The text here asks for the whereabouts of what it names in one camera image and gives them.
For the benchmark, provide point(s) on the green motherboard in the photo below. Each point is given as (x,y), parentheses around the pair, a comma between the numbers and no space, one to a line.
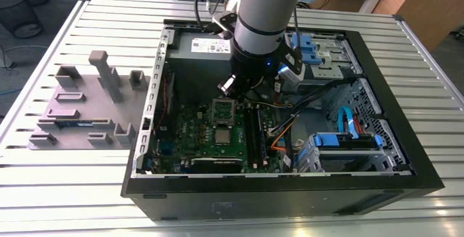
(194,144)

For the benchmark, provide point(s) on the silver square CPU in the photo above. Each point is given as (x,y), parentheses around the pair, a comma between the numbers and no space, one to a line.
(222,137)

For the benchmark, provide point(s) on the black PC case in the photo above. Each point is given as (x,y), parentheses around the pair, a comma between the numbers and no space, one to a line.
(253,193)

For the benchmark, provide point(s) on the grey parts rack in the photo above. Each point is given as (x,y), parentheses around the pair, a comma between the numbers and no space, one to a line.
(90,103)

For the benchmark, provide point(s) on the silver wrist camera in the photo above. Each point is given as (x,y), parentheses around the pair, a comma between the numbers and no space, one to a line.
(289,74)

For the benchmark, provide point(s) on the wooden cabinet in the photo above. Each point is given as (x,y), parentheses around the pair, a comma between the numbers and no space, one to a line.
(426,8)

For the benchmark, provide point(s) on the black graphics card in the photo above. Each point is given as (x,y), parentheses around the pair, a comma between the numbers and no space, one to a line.
(217,166)

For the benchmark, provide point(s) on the silver power supply unit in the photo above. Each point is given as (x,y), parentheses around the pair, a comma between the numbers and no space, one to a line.
(202,45)

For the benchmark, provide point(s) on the blue drive latch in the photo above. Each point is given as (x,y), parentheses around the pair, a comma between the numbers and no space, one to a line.
(308,49)

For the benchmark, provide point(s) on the blue disk carrier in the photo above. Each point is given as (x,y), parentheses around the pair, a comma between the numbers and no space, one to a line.
(325,142)

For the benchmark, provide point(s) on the silver drive cage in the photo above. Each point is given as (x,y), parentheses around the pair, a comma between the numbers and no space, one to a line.
(325,74)
(362,155)

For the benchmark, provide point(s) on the blue board connector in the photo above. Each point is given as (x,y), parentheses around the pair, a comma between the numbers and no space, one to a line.
(166,148)

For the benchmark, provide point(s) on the CPU socket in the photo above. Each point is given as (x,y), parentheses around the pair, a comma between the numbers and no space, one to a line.
(214,137)

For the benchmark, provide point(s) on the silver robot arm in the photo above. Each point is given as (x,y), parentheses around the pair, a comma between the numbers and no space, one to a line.
(260,25)

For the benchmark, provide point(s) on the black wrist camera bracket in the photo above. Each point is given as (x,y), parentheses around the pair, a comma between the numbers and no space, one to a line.
(226,21)

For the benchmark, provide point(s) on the black RAM slot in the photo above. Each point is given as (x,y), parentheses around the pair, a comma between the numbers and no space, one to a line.
(257,136)
(253,136)
(249,136)

